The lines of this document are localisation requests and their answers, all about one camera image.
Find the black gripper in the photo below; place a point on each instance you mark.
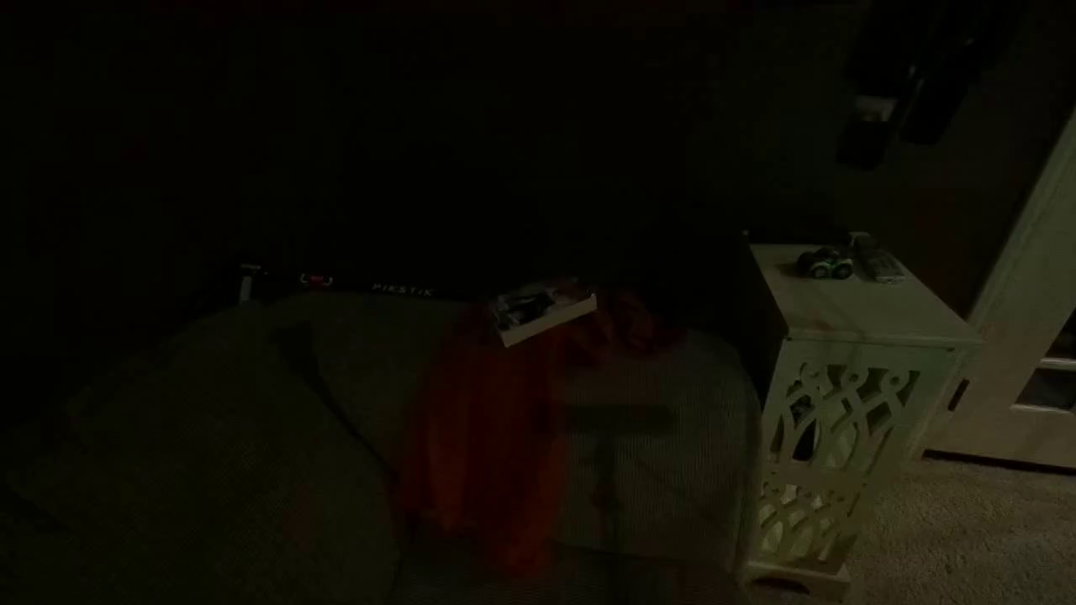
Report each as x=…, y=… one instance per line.
x=924, y=51

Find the small green toy car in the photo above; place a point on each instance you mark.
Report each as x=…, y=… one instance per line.
x=823, y=264

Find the white lattice side table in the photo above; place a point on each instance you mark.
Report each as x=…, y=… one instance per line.
x=853, y=372

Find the white paperback book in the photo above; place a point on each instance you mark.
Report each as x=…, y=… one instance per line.
x=540, y=310

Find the red blanket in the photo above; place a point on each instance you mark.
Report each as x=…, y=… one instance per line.
x=493, y=438

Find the dark device with small lights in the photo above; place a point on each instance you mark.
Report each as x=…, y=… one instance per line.
x=389, y=283

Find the small white bottle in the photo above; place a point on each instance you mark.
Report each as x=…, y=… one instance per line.
x=246, y=283

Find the white door frame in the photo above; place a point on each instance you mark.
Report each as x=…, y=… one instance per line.
x=1027, y=322

